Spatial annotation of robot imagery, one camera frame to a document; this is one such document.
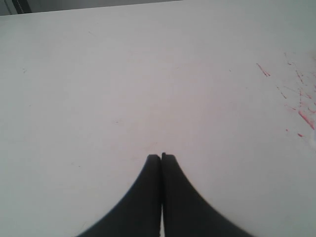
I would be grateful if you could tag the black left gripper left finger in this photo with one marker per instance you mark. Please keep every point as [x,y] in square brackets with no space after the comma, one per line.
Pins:
[138,213]

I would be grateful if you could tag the dark post behind table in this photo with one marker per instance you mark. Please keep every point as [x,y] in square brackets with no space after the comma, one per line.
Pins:
[22,6]

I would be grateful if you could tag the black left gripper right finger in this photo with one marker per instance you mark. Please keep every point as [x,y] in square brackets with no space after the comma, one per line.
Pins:
[185,212]

